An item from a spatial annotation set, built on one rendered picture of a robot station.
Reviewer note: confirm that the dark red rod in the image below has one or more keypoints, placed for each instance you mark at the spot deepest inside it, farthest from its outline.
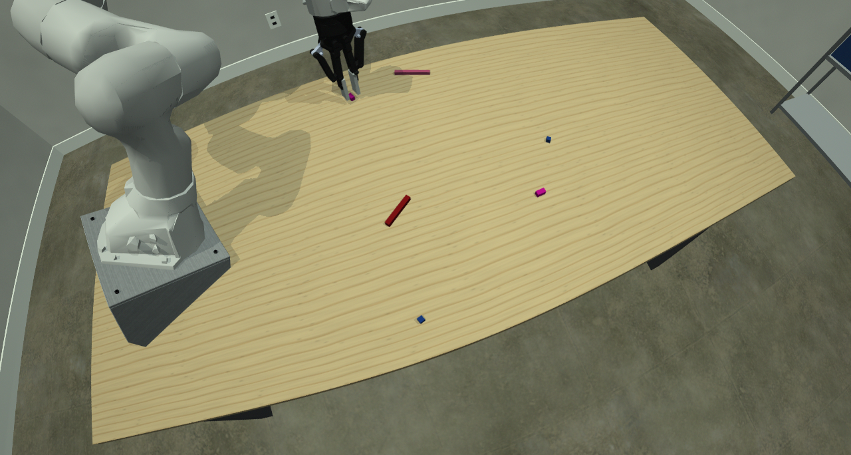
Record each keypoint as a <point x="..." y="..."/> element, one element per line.
<point x="397" y="210"/>

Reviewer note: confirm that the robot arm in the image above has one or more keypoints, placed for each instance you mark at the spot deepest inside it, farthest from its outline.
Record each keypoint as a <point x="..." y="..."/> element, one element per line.
<point x="130" y="76"/>

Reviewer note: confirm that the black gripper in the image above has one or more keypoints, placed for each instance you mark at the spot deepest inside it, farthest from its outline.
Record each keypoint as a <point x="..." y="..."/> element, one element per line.
<point x="340" y="31"/>

